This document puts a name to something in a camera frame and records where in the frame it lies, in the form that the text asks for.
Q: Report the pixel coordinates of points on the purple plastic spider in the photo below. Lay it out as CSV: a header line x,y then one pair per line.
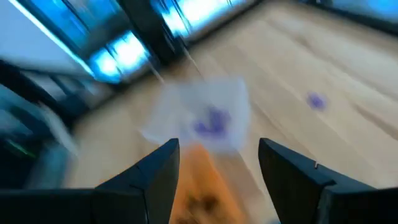
x,y
219,116
316,101
203,128

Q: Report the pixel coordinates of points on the black plastic spider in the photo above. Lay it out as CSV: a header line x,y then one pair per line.
x,y
205,202

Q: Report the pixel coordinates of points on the orange plastic bin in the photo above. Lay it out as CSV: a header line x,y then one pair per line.
x,y
199,174

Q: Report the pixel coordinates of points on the large window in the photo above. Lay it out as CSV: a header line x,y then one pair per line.
x,y
118,53

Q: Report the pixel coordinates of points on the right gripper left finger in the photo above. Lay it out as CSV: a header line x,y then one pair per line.
x,y
140,196

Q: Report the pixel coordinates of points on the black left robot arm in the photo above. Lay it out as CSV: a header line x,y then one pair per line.
x,y
15,168

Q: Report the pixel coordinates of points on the clear plastic bin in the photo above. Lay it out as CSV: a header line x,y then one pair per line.
x,y
186,102

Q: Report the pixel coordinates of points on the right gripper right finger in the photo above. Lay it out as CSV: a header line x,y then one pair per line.
x,y
314,196

